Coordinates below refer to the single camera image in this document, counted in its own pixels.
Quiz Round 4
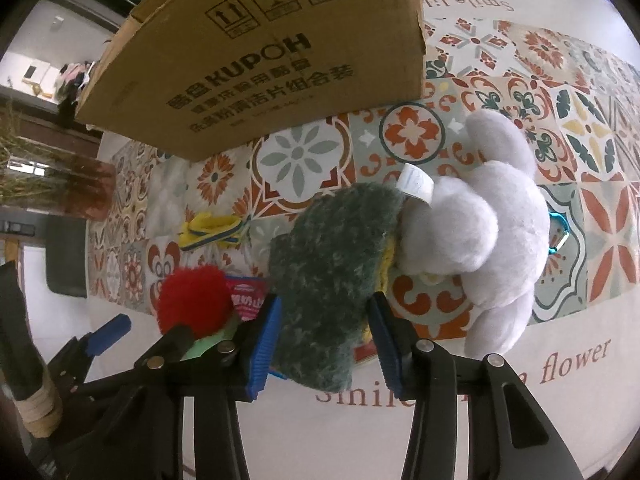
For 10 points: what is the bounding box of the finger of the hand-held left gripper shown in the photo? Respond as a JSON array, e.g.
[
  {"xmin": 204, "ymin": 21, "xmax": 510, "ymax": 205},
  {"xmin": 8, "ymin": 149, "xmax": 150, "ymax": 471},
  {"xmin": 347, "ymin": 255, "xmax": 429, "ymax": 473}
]
[{"xmin": 47, "ymin": 313, "xmax": 133, "ymax": 413}]

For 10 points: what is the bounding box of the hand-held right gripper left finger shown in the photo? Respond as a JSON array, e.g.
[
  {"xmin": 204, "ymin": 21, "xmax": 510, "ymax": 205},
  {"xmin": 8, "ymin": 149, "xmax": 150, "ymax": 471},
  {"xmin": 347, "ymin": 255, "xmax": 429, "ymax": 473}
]
[{"xmin": 100, "ymin": 294, "xmax": 284, "ymax": 480}]

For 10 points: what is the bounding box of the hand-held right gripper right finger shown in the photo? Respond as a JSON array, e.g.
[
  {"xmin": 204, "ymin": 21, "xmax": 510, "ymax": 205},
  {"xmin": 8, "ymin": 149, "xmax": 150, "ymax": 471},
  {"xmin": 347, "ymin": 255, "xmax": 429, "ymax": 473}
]
[{"xmin": 369, "ymin": 291, "xmax": 585, "ymax": 480}]

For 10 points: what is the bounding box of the red fluffy pompom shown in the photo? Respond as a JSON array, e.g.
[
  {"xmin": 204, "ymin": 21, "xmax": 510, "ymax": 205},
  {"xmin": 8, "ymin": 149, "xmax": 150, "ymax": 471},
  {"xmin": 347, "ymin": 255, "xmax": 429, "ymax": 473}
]
[{"xmin": 157, "ymin": 266, "xmax": 236, "ymax": 339}]

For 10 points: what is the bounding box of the dark green knitted plush toy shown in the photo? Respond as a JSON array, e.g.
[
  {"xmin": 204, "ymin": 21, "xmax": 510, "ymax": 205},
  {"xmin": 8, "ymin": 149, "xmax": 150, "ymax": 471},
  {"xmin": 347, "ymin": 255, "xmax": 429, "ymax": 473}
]
[{"xmin": 267, "ymin": 182, "xmax": 407, "ymax": 394}]

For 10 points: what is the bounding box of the yellow striped fabric band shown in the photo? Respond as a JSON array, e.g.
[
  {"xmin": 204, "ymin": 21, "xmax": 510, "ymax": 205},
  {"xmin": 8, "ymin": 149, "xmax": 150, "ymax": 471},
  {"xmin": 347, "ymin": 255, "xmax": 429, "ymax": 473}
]
[{"xmin": 178, "ymin": 212, "xmax": 252, "ymax": 252}]

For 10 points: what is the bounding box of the white plush toy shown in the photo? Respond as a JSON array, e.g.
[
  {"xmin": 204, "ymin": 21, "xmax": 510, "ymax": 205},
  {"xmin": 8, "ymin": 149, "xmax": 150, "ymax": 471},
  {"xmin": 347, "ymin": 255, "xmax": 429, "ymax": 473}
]
[{"xmin": 395, "ymin": 109, "xmax": 552, "ymax": 356}]

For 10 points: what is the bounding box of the brown cardboard box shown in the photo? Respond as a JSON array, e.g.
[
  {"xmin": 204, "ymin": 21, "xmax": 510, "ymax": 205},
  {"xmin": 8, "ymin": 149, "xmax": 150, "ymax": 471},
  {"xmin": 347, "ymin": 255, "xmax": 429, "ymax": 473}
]
[{"xmin": 75, "ymin": 0, "xmax": 429, "ymax": 162}]

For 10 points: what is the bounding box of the red snack packet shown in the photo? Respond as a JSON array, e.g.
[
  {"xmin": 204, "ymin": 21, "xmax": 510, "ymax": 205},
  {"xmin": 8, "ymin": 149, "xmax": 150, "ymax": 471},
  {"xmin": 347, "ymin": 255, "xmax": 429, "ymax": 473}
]
[{"xmin": 224, "ymin": 275, "xmax": 267, "ymax": 322}]

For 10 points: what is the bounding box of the grey dining chair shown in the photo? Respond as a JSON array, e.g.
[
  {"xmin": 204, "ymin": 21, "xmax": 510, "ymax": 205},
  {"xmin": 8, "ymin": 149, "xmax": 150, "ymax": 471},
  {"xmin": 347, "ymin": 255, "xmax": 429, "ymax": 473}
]
[{"xmin": 45, "ymin": 217, "xmax": 92, "ymax": 299}]

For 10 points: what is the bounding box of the glass vase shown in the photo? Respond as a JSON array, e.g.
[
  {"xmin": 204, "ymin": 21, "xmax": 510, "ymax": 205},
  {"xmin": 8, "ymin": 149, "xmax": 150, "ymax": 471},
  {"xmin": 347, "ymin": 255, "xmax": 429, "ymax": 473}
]
[{"xmin": 52, "ymin": 156, "xmax": 117, "ymax": 221}]

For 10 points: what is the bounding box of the dried flower bouquet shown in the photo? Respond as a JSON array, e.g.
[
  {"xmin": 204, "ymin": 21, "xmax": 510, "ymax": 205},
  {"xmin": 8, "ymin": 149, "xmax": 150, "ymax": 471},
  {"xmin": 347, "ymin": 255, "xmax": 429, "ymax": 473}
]
[{"xmin": 0, "ymin": 102, "xmax": 81, "ymax": 208}]

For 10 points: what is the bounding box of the teal carabiner clip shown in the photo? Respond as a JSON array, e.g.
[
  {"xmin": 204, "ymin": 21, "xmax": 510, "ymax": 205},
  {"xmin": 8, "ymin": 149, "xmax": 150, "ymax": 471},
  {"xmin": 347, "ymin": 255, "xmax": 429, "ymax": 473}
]
[{"xmin": 547, "ymin": 212, "xmax": 572, "ymax": 257}]

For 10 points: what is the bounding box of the patterned tile-print table mat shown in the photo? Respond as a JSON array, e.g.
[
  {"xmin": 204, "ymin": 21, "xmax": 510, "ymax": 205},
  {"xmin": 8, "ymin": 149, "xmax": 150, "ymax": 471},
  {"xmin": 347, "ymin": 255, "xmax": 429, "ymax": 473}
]
[{"xmin": 87, "ymin": 15, "xmax": 640, "ymax": 441}]

